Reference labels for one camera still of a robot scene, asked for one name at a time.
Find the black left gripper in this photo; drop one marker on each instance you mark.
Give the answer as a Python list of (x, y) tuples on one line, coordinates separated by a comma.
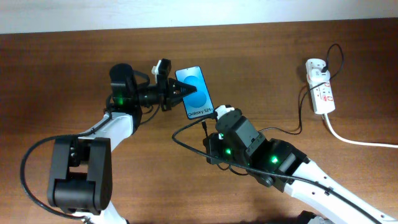
[(174, 96)]

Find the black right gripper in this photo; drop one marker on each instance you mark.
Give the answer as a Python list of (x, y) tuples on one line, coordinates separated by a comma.
[(212, 142)]

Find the blue Galaxy smartphone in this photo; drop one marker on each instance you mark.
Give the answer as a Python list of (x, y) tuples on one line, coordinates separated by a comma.
[(199, 103)]

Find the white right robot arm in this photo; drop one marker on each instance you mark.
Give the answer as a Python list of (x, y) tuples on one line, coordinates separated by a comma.
[(277, 163)]

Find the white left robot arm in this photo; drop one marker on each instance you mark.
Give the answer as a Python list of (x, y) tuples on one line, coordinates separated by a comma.
[(81, 182)]

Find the white USB charger plug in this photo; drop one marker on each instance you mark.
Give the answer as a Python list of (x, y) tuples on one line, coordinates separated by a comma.
[(317, 76)]

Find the white power strip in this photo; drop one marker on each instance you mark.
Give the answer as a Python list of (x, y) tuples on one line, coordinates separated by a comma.
[(321, 93)]

